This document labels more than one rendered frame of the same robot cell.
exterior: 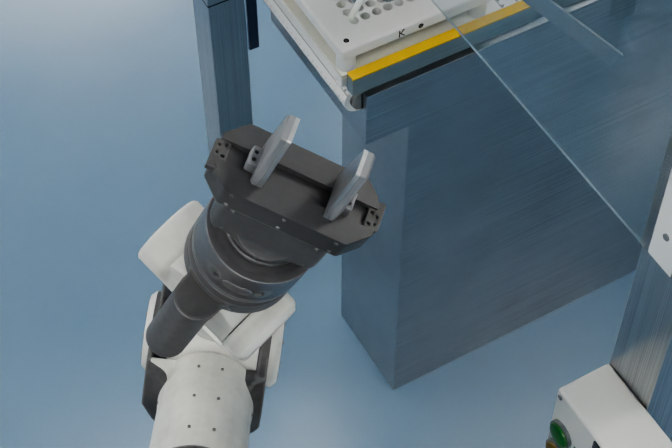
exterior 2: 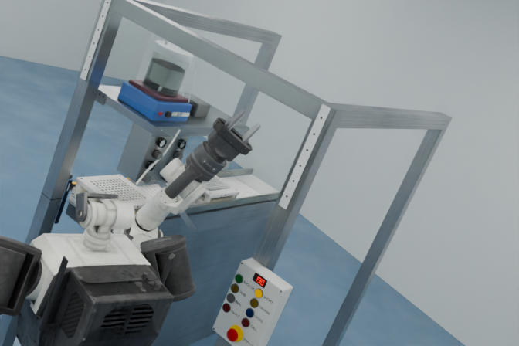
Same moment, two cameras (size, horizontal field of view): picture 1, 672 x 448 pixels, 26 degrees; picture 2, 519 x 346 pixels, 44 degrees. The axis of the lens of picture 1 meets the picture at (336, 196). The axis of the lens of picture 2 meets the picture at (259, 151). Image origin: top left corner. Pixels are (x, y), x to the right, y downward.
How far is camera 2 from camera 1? 1.21 m
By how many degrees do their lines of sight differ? 44
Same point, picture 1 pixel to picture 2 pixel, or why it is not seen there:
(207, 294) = (195, 171)
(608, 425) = (258, 269)
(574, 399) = (246, 262)
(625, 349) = (260, 248)
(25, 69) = not seen: outside the picture
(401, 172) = not seen: hidden behind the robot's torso
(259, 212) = (228, 136)
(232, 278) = (210, 161)
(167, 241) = (175, 163)
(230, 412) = not seen: hidden behind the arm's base
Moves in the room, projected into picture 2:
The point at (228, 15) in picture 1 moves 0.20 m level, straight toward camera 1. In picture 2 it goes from (54, 205) to (66, 232)
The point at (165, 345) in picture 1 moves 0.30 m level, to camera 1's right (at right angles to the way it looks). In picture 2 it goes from (175, 191) to (271, 208)
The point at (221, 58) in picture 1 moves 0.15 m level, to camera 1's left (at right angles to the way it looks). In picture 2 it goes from (45, 224) to (6, 218)
